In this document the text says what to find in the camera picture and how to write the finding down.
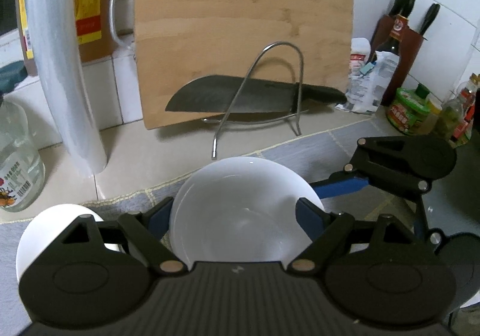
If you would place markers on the white seasoning bag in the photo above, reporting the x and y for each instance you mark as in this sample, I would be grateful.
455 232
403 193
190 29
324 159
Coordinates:
367 80

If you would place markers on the green lidded sauce jar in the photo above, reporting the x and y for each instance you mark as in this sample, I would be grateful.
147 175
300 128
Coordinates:
414 111

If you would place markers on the metal wire rack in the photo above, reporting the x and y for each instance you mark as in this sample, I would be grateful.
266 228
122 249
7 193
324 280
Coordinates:
256 100

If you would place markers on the tall plastic wrap roll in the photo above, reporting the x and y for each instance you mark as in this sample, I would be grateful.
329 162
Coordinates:
55 48

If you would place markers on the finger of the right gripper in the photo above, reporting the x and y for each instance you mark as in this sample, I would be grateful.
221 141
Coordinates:
330 188

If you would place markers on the dark soy sauce bottle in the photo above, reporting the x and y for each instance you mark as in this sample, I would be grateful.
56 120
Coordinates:
390 48

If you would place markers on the small condiment bottles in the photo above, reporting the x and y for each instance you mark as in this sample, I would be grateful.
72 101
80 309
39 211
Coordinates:
455 121

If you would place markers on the grey checked dish mat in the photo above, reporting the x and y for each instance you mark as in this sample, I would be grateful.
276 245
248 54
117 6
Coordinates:
142 173

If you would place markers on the glass jar green lid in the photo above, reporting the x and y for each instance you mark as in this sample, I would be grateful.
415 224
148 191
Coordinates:
22 169

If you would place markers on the black cleaver knife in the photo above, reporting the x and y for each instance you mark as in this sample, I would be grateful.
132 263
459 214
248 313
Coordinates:
218 93

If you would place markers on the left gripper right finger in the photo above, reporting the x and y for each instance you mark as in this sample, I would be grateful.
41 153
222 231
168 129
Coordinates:
329 233

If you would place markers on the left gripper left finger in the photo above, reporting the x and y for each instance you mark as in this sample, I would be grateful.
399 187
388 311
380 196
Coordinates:
144 232

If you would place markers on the bamboo cutting board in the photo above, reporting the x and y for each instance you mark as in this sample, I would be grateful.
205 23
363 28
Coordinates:
181 40

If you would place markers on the brown knife block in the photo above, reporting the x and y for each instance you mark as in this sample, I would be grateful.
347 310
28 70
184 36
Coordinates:
409 45

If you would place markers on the brown oil jug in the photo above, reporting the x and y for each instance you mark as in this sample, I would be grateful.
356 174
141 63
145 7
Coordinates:
92 30

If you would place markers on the plain white bowl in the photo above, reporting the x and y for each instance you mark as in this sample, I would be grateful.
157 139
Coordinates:
82 277

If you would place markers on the floral bowl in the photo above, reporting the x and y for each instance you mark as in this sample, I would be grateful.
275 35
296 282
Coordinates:
239 209

